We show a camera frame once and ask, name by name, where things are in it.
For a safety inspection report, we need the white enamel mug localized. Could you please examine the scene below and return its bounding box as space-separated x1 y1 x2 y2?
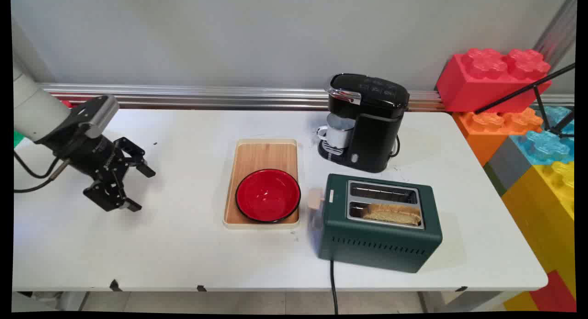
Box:
317 113 356 150

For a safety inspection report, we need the aluminium vertical post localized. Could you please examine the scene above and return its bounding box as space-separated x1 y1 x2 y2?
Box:
533 0 577 73

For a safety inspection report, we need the big orange toy block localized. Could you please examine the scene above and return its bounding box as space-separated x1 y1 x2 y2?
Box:
452 107 544 166

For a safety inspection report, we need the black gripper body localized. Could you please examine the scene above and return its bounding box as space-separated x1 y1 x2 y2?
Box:
48 133 125 183

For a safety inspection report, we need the aluminium rail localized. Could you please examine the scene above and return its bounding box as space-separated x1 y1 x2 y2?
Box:
39 83 575 112

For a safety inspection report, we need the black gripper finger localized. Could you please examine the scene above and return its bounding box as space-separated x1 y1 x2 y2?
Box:
113 137 156 179
83 168 142 213

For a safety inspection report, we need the wooden tray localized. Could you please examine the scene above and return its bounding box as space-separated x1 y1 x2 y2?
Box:
223 138 302 230

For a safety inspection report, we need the red bowl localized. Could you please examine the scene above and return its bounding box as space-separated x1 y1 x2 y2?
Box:
235 168 302 224

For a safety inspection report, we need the black toaster power cord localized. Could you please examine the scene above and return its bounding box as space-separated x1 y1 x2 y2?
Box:
329 259 339 315

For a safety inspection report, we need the wooden toaster lever knob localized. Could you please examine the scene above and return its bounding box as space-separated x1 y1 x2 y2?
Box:
307 187 326 213

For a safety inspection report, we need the big blue toy block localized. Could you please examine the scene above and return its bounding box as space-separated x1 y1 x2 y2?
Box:
511 130 576 166
531 105 575 132

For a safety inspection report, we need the black coffee machine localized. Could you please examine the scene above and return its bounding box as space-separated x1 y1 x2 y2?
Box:
317 73 410 174

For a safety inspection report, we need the black tripod stand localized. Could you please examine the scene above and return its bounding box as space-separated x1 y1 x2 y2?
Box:
473 62 576 139

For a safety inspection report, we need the white table leg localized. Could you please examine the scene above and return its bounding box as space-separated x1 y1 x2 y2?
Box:
417 291 522 313

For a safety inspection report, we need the big red toy block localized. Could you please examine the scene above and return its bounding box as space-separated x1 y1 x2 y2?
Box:
435 48 552 114

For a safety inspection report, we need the dark green toaster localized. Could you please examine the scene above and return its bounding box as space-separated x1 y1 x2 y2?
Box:
316 173 443 274

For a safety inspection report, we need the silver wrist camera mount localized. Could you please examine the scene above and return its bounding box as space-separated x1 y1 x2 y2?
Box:
59 95 120 141

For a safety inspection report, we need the slice of toast bread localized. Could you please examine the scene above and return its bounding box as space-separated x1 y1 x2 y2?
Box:
362 204 423 227

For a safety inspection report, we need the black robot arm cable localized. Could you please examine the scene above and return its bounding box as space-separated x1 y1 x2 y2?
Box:
13 151 70 194

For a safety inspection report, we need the big yellow toy block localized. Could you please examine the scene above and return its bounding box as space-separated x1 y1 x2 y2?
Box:
500 160 577 297

